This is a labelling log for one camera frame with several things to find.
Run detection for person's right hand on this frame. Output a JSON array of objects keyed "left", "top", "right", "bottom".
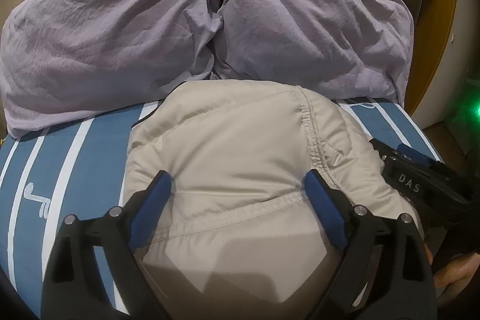
[{"left": 434, "top": 253, "right": 480, "bottom": 288}]

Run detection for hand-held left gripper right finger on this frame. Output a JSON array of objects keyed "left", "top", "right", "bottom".
[{"left": 304, "top": 168, "right": 439, "bottom": 320}]

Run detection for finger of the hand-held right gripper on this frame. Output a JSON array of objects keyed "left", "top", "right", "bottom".
[
  {"left": 397, "top": 143, "right": 449, "bottom": 167},
  {"left": 369, "top": 138, "right": 404, "bottom": 164}
]

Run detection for beige puffer jacket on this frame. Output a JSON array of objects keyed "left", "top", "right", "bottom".
[{"left": 122, "top": 80, "right": 426, "bottom": 320}]

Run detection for wooden wardrobe panel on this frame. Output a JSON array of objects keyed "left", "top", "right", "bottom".
[{"left": 379, "top": 0, "right": 460, "bottom": 118}]

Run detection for purple duvet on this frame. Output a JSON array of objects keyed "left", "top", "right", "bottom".
[{"left": 0, "top": 0, "right": 415, "bottom": 140}]

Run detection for blue striped bed sheet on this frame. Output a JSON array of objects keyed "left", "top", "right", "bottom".
[{"left": 0, "top": 97, "right": 442, "bottom": 320}]

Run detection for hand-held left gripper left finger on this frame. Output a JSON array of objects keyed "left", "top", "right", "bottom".
[{"left": 40, "top": 170, "right": 173, "bottom": 320}]

